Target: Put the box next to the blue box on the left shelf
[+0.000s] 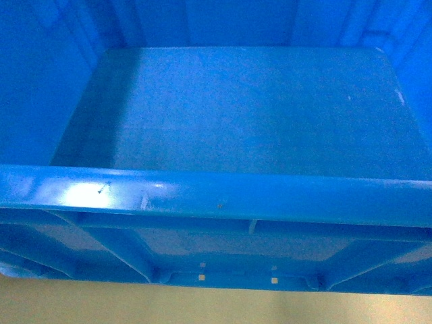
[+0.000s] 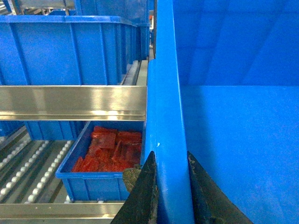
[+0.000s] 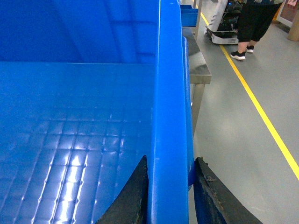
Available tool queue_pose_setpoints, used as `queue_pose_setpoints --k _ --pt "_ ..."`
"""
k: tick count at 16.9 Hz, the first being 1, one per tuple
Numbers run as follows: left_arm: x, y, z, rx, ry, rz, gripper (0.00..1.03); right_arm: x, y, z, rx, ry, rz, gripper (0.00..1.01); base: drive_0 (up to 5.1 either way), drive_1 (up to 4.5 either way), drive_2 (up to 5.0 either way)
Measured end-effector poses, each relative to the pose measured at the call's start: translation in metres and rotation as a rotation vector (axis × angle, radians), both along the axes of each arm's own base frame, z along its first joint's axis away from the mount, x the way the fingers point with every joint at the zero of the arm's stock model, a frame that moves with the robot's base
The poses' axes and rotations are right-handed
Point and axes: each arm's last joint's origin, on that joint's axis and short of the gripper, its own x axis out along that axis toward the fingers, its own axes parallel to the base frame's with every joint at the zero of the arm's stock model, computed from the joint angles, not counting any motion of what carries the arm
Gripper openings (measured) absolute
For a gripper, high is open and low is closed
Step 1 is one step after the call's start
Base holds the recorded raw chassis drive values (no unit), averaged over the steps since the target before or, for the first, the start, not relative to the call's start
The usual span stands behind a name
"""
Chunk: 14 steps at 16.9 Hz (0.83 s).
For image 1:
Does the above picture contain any large blue plastic crate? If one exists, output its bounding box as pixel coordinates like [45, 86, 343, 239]
[1, 1, 431, 296]

